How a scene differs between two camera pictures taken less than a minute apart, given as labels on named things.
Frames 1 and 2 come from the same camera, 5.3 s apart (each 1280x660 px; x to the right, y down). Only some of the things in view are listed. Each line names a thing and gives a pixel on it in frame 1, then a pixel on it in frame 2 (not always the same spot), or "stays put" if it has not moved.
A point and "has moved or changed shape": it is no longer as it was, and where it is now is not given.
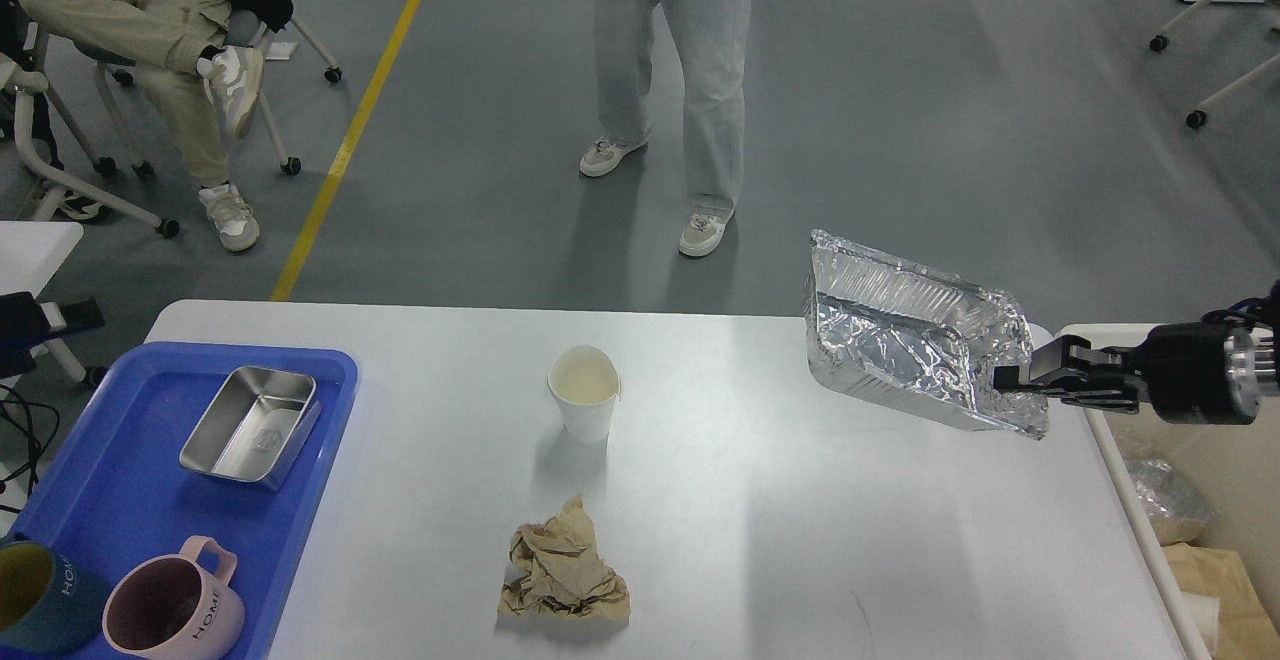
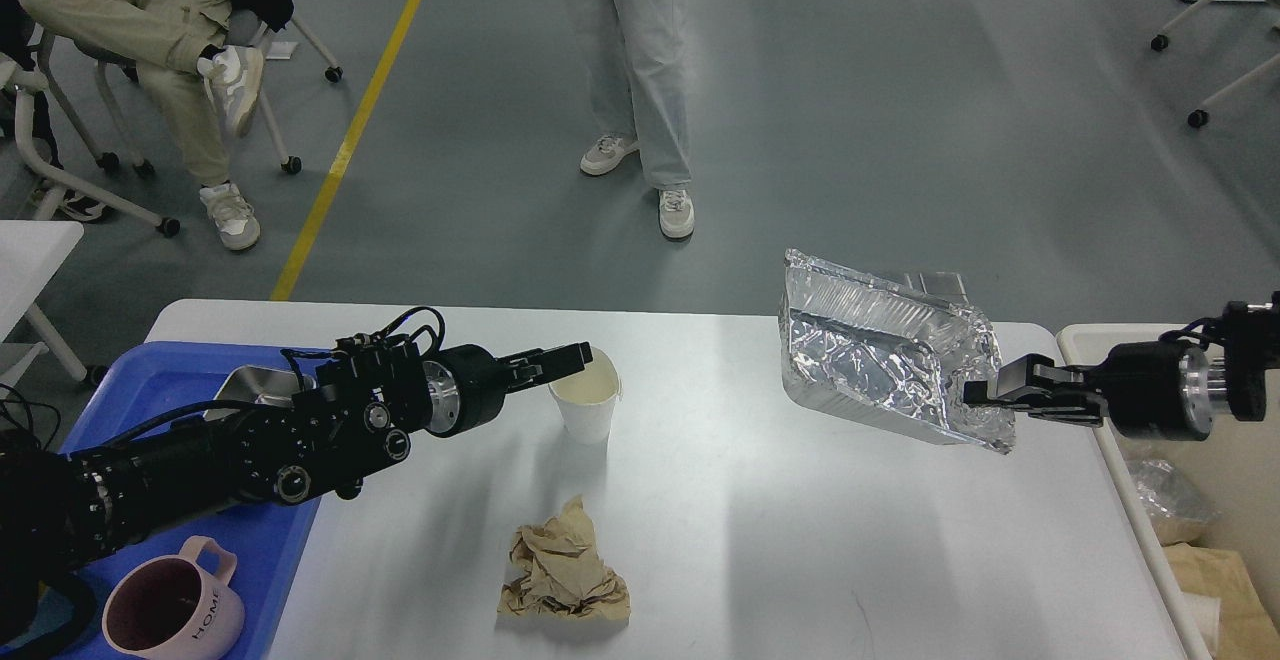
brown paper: (557, 571) stays put
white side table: (30, 251) stays put
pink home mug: (175, 606) stays put
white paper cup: (586, 384) stays put
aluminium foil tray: (917, 339) has moved or changed shape
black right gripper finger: (1100, 399) → (1079, 415)
